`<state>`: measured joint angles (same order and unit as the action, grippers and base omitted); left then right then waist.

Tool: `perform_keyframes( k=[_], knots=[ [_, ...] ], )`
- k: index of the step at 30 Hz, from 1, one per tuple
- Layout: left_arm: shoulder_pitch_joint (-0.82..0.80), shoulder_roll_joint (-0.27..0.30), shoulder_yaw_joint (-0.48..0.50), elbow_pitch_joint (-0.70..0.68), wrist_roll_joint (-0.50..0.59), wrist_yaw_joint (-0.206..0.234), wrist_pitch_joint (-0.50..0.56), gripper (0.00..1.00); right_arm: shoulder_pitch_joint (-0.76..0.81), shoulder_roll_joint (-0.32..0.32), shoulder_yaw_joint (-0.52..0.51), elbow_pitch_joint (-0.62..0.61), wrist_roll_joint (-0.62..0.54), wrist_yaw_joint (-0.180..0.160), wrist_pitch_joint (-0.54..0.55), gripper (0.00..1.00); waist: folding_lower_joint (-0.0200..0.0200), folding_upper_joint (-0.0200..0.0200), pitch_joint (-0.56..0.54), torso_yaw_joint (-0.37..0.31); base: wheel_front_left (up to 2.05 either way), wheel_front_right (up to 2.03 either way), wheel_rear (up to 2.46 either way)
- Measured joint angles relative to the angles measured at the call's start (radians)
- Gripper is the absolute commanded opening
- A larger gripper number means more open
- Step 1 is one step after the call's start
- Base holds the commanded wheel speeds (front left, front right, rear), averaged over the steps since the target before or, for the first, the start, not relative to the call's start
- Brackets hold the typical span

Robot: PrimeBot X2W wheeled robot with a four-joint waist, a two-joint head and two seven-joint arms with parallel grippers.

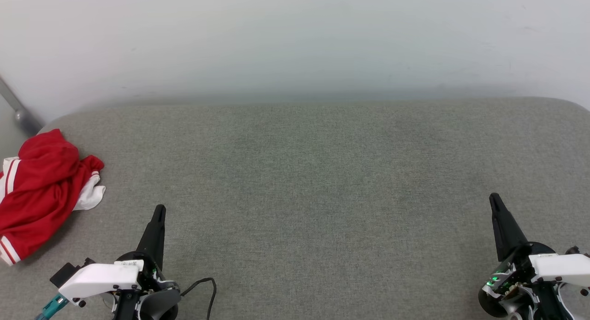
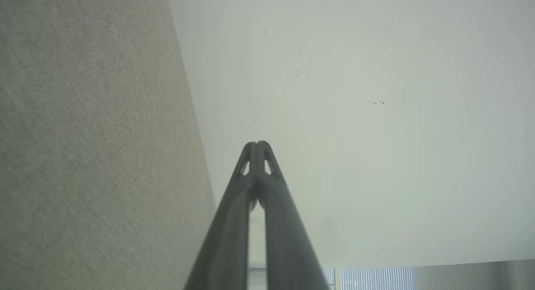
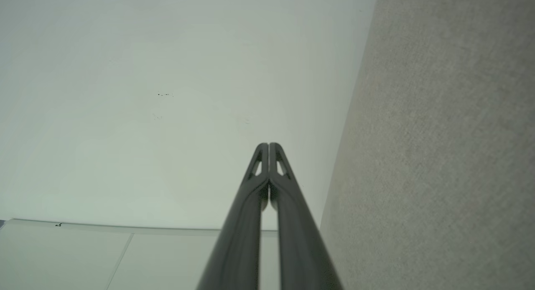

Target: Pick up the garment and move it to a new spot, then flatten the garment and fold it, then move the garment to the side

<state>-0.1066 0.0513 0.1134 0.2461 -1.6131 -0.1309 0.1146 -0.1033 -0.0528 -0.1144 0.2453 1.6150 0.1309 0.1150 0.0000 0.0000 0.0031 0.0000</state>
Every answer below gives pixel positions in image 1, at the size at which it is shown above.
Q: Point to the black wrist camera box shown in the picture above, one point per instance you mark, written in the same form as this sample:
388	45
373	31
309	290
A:
576	251
64	273

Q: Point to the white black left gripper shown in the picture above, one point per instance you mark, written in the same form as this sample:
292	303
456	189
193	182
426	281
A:
101	276

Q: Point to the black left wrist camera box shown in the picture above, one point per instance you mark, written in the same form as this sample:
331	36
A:
64	273

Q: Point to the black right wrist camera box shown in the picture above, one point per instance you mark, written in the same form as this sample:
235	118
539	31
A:
576	251

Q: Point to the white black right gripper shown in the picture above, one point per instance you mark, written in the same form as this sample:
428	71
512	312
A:
557	267

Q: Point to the grey metal pole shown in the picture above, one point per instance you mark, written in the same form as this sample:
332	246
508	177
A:
20	115

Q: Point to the red white basketball jersey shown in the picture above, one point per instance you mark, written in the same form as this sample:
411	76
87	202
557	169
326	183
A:
41	191

